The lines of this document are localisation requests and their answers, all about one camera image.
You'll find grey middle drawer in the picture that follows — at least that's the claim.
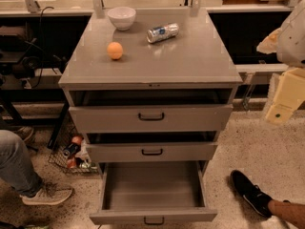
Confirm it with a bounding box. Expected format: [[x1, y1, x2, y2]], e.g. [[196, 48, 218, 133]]
[[87, 142, 217, 162]]

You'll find grey top drawer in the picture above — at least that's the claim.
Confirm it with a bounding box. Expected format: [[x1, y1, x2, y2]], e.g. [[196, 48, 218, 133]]
[[69, 105, 233, 134]]

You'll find black sneaker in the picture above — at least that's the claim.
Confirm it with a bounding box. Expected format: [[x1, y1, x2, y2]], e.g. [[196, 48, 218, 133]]
[[230, 170, 273, 218]]

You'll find bare lower leg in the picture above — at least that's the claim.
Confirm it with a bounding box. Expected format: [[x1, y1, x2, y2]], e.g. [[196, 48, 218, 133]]
[[268, 200, 305, 229]]

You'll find black wire basket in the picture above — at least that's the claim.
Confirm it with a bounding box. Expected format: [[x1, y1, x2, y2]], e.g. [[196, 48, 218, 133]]
[[49, 124, 97, 175]]

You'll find red apple in basket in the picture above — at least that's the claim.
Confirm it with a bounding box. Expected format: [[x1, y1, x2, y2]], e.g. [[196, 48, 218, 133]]
[[71, 135, 83, 146]]

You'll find grey metal drawer cabinet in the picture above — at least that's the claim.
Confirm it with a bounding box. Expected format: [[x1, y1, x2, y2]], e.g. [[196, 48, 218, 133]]
[[58, 7, 244, 177]]

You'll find silver blue soda can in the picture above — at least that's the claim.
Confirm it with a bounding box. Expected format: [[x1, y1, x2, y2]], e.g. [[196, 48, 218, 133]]
[[147, 23, 179, 44]]

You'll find grey jeans leg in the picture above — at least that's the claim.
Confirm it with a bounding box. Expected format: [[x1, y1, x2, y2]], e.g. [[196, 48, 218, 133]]
[[0, 130, 43, 198]]

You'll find orange fruit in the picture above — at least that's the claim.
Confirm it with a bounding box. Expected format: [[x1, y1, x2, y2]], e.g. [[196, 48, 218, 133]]
[[107, 42, 123, 60]]

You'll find white ceramic bowl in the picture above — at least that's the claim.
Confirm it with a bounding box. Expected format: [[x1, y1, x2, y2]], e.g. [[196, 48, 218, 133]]
[[107, 7, 136, 31]]

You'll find beige sneaker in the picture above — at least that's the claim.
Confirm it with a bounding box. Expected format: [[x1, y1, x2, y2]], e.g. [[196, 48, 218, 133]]
[[21, 182, 73, 206]]

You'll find grey bottom drawer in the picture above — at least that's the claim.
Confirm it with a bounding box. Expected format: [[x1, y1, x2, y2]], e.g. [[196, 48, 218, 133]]
[[90, 161, 217, 226]]

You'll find dark soda can in basket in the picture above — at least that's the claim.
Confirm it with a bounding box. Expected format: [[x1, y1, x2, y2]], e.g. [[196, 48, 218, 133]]
[[63, 143, 81, 158]]

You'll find black cable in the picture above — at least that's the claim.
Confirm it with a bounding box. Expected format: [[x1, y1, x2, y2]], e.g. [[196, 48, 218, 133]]
[[18, 6, 65, 90]]

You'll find grey drawer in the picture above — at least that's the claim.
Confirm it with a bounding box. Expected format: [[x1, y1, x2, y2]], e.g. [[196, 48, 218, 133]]
[[90, 161, 217, 226], [69, 105, 233, 134], [87, 142, 217, 162]]

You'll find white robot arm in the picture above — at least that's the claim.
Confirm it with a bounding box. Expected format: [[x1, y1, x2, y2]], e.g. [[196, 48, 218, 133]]
[[256, 1, 305, 125]]

